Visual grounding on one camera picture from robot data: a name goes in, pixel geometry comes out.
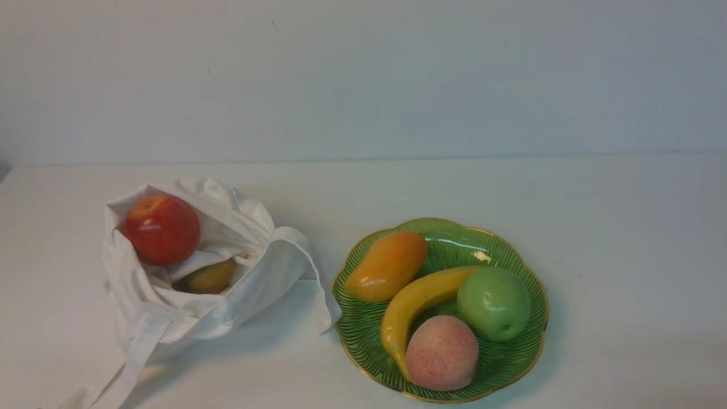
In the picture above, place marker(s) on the red apple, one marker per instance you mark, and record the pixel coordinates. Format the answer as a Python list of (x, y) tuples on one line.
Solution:
[(163, 229)]

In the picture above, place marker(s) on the white cloth bag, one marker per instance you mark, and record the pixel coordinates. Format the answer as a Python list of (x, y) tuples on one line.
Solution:
[(155, 322)]

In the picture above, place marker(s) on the yellow-green pear in bag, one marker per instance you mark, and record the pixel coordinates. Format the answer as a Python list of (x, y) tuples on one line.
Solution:
[(209, 279)]

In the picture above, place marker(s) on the orange mango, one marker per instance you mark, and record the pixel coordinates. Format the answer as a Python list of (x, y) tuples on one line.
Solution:
[(390, 263)]

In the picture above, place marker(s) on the green glass plate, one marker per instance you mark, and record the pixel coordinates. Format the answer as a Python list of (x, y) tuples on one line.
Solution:
[(451, 245)]

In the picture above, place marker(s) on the yellow banana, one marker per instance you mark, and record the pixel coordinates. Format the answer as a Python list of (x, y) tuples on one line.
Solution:
[(412, 301)]

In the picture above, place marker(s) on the green apple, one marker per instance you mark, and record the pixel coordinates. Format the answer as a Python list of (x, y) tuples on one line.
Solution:
[(495, 303)]

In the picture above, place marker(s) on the pink peach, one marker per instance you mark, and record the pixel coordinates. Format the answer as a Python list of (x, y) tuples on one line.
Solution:
[(442, 354)]

